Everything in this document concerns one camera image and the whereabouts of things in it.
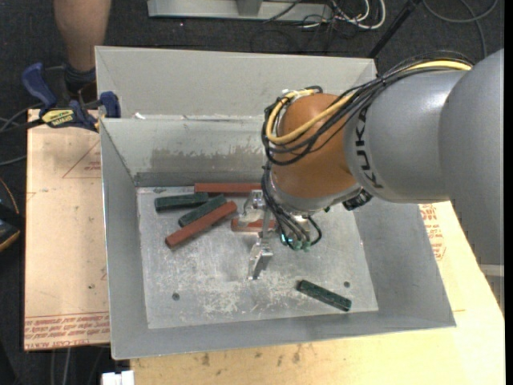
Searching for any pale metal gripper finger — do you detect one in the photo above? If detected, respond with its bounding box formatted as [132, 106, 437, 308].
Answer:
[239, 189, 266, 226]
[247, 241, 275, 282]

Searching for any red-brown flat block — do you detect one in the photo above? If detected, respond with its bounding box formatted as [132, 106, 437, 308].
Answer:
[164, 201, 239, 250]
[194, 182, 264, 196]
[230, 217, 278, 233]

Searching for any grey metal bin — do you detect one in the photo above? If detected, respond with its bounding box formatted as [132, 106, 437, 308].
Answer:
[95, 45, 457, 361]

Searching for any dark green flat block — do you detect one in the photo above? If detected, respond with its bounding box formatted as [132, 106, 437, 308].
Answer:
[177, 193, 228, 229]
[296, 279, 353, 313]
[154, 191, 210, 213]

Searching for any brown cardboard board red print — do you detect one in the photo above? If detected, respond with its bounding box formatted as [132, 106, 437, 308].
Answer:
[23, 108, 448, 352]

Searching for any person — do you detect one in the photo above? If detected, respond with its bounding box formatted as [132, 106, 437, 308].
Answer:
[53, 0, 113, 95]

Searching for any black cylinder on white bracket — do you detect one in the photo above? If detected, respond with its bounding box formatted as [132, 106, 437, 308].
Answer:
[342, 189, 373, 212]

